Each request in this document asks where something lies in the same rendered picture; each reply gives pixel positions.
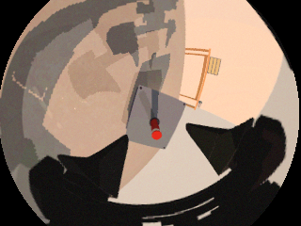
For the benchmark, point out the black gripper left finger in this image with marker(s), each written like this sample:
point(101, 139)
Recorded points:
point(104, 168)

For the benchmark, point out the red peg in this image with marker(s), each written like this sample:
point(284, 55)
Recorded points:
point(155, 129)

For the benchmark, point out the dark grey sloped panel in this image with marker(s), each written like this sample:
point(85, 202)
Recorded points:
point(148, 105)

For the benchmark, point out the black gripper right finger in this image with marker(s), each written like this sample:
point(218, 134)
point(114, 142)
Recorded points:
point(219, 145)

